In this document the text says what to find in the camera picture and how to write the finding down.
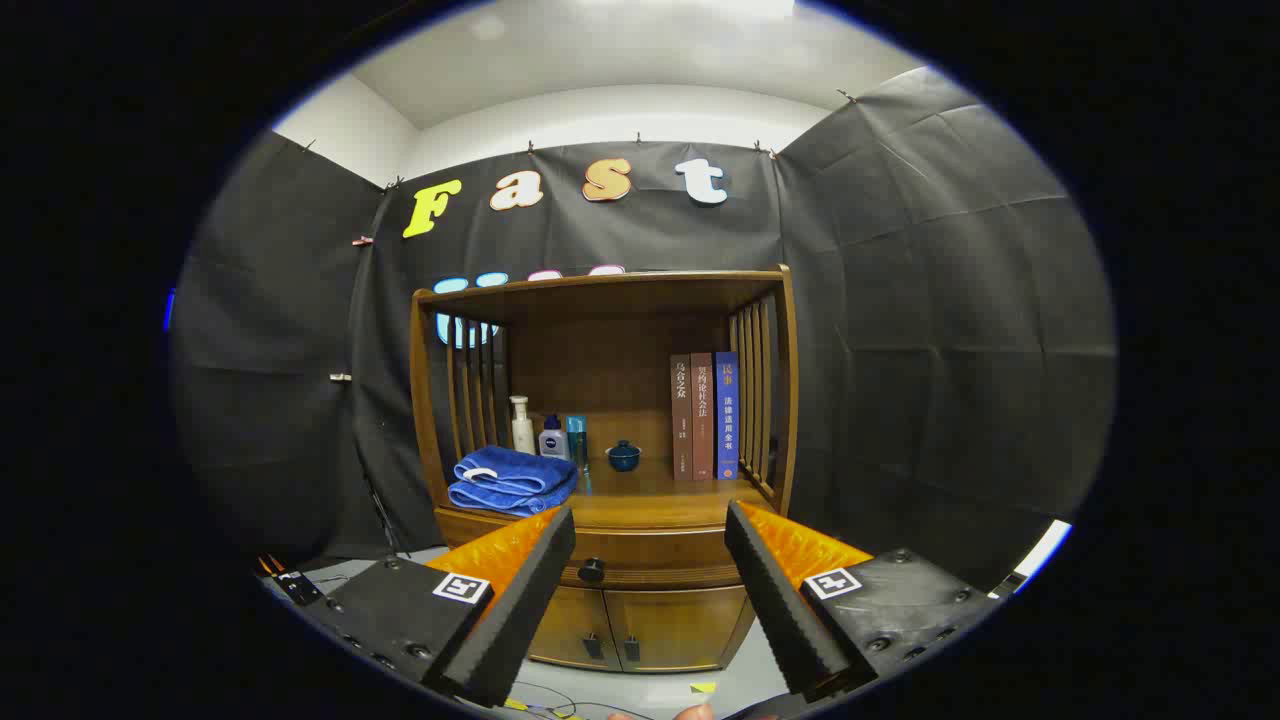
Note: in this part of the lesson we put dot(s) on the clear bottle with teal cap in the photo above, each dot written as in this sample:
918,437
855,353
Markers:
577,440

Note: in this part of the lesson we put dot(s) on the wooden countertop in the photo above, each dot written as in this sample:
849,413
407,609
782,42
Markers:
650,490

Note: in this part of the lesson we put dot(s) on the reddish brown book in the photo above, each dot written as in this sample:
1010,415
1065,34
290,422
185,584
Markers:
702,420

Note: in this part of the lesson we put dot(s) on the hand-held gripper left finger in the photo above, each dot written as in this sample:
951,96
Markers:
520,600

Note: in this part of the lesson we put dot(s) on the yellow black striped floor tape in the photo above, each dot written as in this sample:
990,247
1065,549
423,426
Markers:
540,709

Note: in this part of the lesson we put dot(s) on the dark brown book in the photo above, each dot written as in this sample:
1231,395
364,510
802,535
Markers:
681,420

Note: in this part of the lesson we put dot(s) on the wooden cabinet door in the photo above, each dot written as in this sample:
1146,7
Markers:
680,625
575,625

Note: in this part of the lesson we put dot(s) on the blue book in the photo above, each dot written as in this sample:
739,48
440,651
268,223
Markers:
727,420

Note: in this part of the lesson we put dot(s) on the blue folded towel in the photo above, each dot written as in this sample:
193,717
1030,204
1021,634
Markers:
510,480

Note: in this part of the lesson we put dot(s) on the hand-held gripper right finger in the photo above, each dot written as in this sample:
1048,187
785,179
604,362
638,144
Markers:
780,600

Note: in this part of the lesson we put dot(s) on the blue lidded teacup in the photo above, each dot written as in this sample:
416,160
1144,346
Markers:
623,458

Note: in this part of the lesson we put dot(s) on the white pump bottle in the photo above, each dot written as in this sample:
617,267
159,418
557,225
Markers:
522,432

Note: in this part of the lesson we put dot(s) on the wooden cabinet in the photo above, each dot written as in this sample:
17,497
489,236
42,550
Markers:
610,360

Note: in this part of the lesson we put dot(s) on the white bottle with blue cap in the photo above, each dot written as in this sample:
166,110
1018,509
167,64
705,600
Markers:
553,442

